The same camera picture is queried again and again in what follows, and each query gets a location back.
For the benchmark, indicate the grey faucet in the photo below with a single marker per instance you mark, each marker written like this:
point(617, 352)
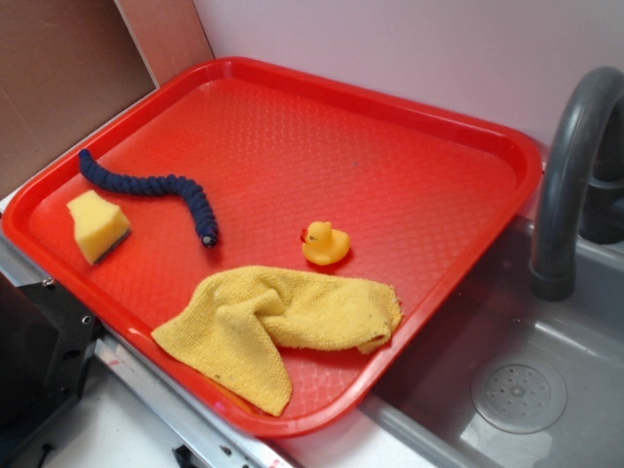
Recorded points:
point(582, 189)

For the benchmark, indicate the yellow rubber duck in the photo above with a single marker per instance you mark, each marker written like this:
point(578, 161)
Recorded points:
point(323, 245)

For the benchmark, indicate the aluminium rail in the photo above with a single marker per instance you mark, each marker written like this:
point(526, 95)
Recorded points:
point(131, 416)

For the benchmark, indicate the yellow cloth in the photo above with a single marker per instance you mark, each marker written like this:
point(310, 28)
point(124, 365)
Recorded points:
point(237, 322)

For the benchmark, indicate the grey plastic sink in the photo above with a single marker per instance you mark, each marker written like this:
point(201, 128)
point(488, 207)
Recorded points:
point(500, 378)

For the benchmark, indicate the black metal bracket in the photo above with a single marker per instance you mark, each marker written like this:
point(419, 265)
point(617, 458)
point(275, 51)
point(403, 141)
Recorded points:
point(47, 337)

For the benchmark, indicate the yellow sponge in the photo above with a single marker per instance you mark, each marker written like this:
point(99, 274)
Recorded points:
point(99, 226)

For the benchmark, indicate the brown cardboard panel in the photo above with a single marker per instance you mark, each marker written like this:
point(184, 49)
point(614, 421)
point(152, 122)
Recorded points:
point(68, 67)

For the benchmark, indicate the red plastic tray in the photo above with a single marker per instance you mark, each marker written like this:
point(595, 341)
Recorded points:
point(422, 192)

